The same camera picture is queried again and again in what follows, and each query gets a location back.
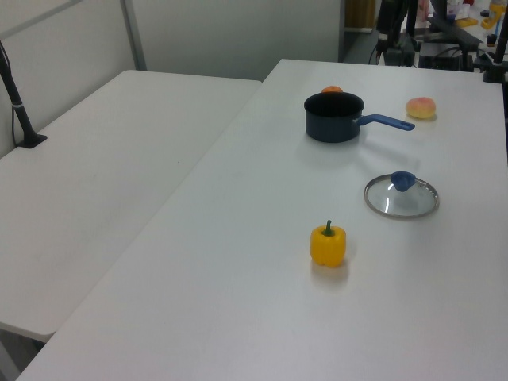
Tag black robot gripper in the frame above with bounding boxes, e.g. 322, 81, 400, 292
376, 0, 409, 53

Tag glass lid with blue knob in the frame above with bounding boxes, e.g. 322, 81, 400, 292
364, 171, 441, 219

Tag thin black vertical pole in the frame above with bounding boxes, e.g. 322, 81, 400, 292
405, 0, 418, 39

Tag wooden cabinet panel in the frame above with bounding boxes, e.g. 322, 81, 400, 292
344, 0, 376, 29

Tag black equipment box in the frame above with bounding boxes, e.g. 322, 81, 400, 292
418, 41, 475, 72

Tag pink yellow peach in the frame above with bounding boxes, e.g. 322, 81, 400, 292
405, 96, 438, 120

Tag dark blue saucepan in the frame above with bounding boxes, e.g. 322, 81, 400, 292
303, 91, 416, 144

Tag yellow object on desk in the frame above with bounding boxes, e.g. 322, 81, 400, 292
480, 2, 506, 29

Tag yellow bell pepper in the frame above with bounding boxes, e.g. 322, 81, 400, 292
309, 219, 347, 269

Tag black equipment with cables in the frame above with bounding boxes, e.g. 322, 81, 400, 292
368, 34, 418, 67

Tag grey partition post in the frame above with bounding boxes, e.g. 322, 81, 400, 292
120, 0, 148, 72

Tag black camera pole with base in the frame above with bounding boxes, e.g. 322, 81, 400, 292
0, 39, 48, 150

